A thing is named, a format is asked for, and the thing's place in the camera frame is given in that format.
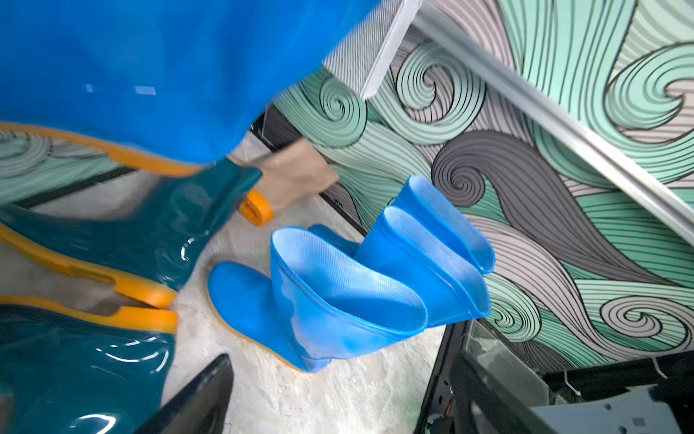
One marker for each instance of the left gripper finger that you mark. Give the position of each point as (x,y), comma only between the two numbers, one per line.
(201,406)

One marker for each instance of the blue boot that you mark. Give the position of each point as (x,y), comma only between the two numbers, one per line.
(165,86)
(316,305)
(421,199)
(400,247)

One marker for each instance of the blue boot front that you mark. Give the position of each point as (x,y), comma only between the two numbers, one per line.
(400,247)

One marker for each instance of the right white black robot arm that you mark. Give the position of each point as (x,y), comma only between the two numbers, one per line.
(482,383)

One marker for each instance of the teal boot center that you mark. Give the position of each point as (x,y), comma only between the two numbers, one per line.
(67,371)

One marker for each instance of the teal boot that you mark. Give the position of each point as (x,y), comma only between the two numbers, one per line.
(148,254)
(67,371)

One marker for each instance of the teal boot rear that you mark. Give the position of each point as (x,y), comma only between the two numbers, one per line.
(148,254)

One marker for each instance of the beige boot rear right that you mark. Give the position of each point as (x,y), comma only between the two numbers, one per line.
(288,176)

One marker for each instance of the white mesh wall basket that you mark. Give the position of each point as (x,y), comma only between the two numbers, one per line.
(362,60)

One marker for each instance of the aluminium rail right wall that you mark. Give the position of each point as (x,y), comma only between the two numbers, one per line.
(610,162)

